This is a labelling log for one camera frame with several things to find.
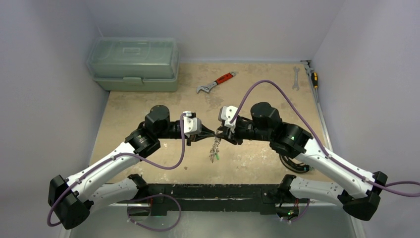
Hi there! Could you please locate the red handled adjustable wrench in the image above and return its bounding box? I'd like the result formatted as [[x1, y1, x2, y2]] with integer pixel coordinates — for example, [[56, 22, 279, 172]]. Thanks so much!
[[196, 72, 237, 94]]

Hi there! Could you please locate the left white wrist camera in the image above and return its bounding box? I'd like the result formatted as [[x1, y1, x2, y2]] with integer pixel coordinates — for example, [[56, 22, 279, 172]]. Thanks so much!
[[182, 111, 202, 137]]

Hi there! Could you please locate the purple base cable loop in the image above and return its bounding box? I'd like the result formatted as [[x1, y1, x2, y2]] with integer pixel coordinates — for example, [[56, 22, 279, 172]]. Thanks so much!
[[127, 192, 183, 232]]

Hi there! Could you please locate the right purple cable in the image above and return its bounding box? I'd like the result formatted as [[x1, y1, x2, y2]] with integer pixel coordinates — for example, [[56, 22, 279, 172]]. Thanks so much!
[[229, 80, 420, 198]]

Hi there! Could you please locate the silver open end wrench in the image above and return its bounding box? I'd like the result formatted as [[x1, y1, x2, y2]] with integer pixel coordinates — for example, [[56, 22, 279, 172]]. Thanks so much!
[[292, 66, 300, 91]]

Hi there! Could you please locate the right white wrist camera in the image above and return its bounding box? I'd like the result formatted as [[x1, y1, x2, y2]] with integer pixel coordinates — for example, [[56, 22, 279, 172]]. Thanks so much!
[[218, 106, 238, 133]]

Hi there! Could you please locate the yellow black screwdriver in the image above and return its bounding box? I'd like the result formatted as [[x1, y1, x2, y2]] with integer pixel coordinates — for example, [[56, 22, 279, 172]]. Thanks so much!
[[311, 72, 318, 90]]

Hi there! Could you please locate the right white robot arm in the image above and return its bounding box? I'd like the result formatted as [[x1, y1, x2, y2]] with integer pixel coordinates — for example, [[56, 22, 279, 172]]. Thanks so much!
[[217, 102, 387, 221]]

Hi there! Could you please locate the green plastic toolbox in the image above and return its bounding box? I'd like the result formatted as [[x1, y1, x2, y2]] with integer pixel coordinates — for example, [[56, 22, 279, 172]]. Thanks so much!
[[87, 37, 180, 92]]

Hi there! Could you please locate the large perforated metal keyring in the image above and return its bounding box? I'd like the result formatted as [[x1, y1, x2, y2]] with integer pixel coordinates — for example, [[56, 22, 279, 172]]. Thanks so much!
[[209, 137, 221, 163]]

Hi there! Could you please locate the aluminium frame rail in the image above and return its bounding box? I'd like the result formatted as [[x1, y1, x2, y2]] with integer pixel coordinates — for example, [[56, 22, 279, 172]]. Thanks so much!
[[299, 60, 336, 155]]

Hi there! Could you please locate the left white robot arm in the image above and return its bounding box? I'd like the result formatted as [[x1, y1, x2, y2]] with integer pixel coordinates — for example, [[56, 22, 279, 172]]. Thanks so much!
[[47, 105, 215, 230]]

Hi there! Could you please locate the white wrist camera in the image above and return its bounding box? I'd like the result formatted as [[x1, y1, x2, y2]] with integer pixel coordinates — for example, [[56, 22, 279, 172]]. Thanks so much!
[[182, 111, 202, 137], [218, 106, 238, 133]]

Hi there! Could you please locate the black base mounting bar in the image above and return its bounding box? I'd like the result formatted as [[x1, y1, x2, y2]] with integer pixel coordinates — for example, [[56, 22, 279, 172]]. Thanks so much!
[[116, 183, 309, 218]]

